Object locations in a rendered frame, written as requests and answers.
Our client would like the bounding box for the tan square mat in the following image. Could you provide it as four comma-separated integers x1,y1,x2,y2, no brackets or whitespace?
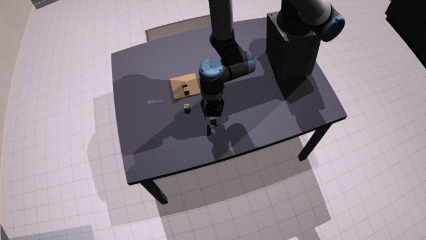
170,73,201,100

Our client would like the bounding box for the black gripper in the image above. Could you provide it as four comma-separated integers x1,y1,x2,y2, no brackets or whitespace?
200,97,224,119

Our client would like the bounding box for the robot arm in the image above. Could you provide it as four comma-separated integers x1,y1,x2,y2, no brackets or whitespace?
199,0,345,101

